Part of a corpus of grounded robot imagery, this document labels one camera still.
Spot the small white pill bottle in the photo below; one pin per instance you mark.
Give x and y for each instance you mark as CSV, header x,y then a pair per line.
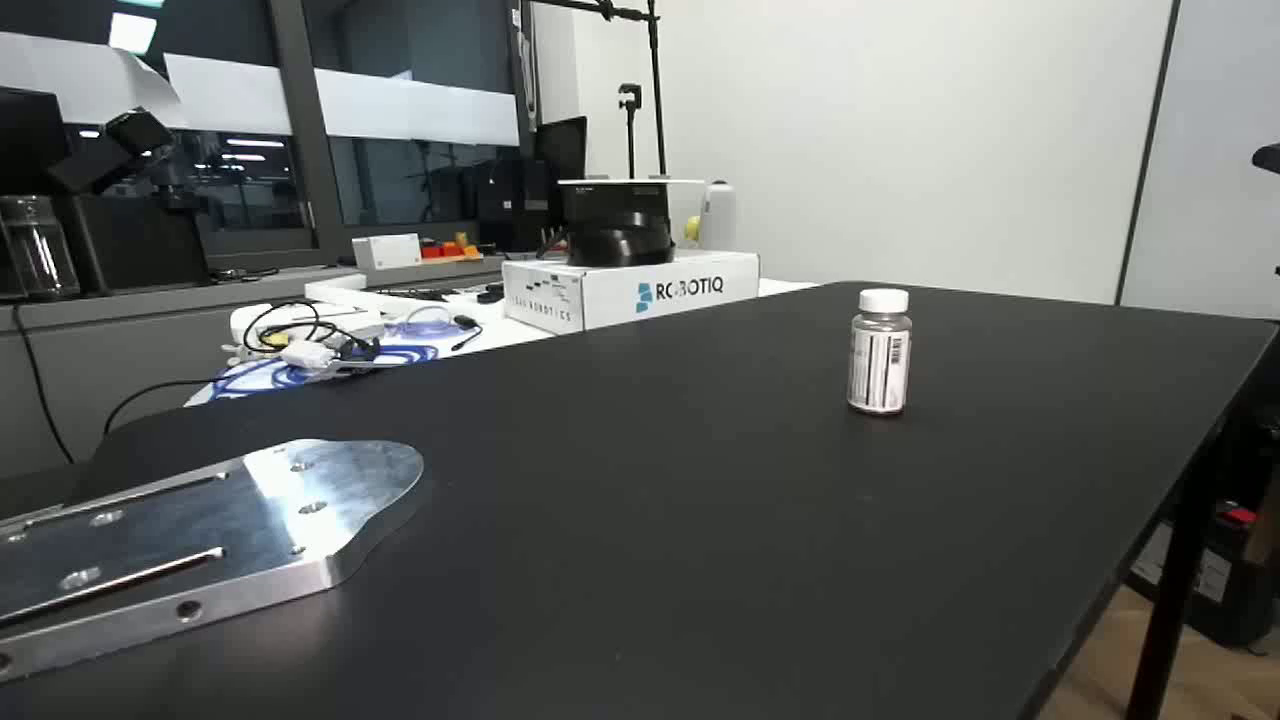
x,y
883,353

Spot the white Robotiq cardboard box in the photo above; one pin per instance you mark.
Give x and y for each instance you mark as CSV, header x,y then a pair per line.
x,y
624,289

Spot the black round device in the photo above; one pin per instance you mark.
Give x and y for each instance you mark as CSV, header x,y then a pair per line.
x,y
612,222

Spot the orange red small item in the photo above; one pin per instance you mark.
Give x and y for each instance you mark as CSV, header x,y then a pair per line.
x,y
448,246

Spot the dark computer monitor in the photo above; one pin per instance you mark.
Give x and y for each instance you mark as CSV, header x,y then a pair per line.
x,y
563,147

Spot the small white printed box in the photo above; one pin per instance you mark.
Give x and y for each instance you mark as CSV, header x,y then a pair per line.
x,y
384,249

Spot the silver metal mounting plate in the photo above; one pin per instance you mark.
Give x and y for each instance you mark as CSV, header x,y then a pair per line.
x,y
203,526

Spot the black table leg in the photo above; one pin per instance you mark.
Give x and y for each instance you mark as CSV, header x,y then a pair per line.
x,y
1168,587

